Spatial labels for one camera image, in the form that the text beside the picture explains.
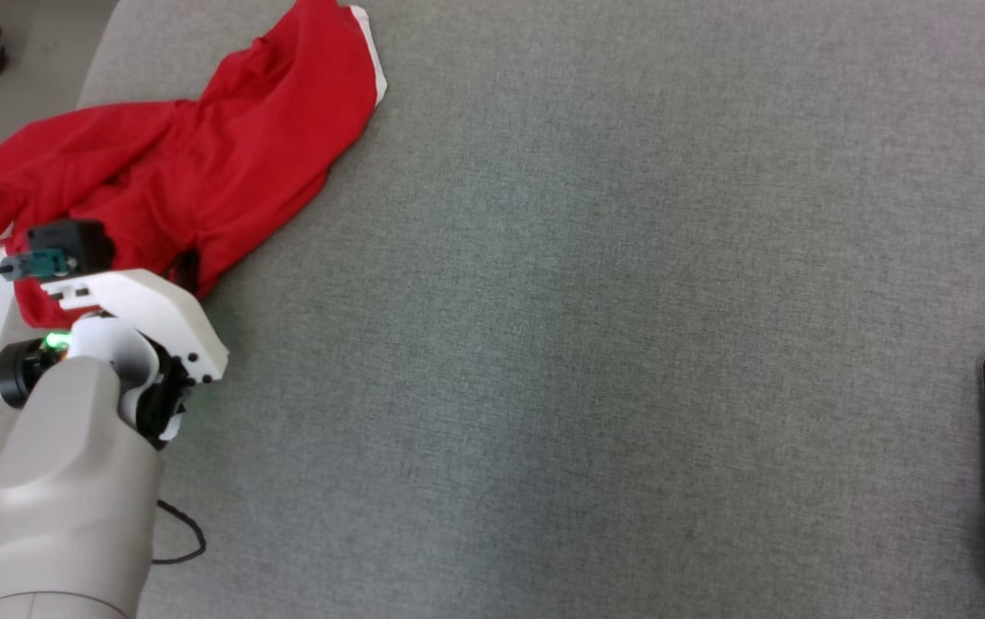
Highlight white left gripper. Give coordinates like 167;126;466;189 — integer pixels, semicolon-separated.
44;269;229;448

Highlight red shorts with white stripe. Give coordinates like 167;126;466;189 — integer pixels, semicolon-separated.
0;0;388;329

